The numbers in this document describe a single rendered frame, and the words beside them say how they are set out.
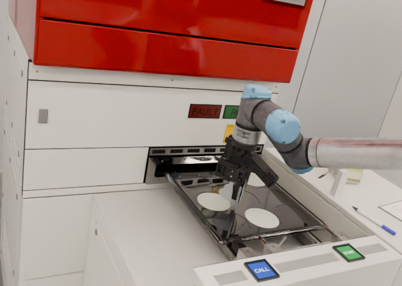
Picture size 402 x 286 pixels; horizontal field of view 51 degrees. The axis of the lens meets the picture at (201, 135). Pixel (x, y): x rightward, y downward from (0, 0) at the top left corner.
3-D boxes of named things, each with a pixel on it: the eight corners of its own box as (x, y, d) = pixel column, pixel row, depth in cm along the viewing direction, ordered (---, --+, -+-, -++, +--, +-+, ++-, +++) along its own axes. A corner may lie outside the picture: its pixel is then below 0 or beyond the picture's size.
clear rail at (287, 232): (216, 243, 107) (217, 239, 106) (325, 227, 125) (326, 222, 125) (219, 246, 106) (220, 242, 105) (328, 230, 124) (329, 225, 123)
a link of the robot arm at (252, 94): (256, 91, 104) (238, 81, 110) (245, 133, 108) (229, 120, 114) (281, 93, 107) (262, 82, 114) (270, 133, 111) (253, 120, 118)
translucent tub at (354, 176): (330, 171, 146) (336, 154, 143) (351, 175, 146) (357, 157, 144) (337, 181, 139) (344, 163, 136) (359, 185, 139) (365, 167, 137)
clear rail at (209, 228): (163, 175, 135) (164, 171, 135) (167, 175, 136) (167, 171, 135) (219, 246, 106) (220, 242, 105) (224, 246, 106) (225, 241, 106)
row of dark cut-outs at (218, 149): (148, 154, 134) (149, 147, 133) (259, 151, 155) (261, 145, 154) (149, 155, 133) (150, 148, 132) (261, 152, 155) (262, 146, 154)
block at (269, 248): (262, 252, 108) (264, 243, 107) (272, 250, 110) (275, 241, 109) (280, 273, 102) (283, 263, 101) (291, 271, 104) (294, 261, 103)
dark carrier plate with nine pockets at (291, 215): (169, 175, 135) (169, 173, 135) (256, 170, 152) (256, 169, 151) (221, 240, 107) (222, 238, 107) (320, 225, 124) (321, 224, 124)
